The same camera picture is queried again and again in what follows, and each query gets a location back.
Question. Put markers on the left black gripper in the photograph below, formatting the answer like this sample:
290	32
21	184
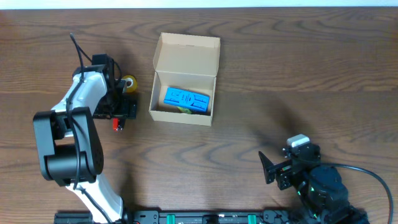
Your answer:
127	108

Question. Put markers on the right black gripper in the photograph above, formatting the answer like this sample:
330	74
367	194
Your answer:
283	169

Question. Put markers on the red black stapler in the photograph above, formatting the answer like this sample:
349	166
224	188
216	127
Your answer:
118	124

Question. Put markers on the yellow tape roll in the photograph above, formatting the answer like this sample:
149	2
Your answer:
130	83

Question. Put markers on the blue plastic tray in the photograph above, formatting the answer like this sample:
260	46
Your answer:
186	99

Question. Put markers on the yellow highlighter marker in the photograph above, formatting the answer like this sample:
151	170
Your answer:
185	110

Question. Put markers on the brown cardboard box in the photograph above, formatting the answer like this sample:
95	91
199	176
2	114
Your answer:
187	62

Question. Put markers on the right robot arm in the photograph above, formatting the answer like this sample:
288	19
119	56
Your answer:
319	187

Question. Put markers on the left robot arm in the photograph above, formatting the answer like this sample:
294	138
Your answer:
69	148

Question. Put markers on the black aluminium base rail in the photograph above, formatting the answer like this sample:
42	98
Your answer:
155	217

